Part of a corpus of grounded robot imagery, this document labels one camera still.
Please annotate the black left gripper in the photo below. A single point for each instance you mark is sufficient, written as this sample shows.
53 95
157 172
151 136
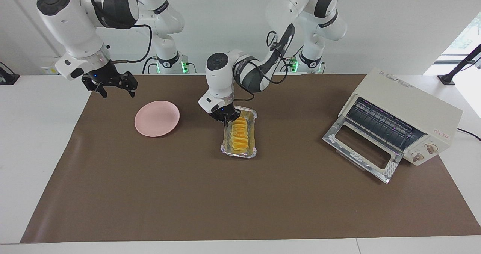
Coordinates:
224 114

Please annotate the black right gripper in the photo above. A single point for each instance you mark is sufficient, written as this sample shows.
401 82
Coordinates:
107 77

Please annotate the golden sliced bread loaf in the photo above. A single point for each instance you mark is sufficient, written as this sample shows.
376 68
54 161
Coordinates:
239 135

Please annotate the aluminium foil tray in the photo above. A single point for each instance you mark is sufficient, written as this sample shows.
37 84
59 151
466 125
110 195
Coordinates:
252 141

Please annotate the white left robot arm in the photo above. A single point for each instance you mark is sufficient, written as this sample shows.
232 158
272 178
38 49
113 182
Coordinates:
300 2

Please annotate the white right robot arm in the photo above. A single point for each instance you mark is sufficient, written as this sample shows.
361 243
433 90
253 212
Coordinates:
71 24

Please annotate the metal oven rack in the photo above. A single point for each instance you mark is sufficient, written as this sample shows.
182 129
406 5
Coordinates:
379 124

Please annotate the glass oven door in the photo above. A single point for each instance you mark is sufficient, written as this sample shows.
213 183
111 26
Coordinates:
391 169

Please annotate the cream toaster oven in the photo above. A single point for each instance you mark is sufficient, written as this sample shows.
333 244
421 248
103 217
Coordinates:
413 100

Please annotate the cream oven knob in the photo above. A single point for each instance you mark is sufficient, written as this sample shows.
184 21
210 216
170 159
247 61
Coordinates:
431 148
417 157

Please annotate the pink round plate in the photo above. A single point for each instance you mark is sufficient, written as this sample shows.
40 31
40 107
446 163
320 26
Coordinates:
157 118

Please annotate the brown table mat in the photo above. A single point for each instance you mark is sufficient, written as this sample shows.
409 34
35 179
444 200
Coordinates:
240 194

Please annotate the white wall socket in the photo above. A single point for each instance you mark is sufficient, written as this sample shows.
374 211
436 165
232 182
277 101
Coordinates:
49 70

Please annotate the black clamp mount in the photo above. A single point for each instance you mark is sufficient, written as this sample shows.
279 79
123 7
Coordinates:
7 77

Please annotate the black camera stand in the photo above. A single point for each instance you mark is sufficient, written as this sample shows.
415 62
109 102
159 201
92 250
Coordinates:
460 66

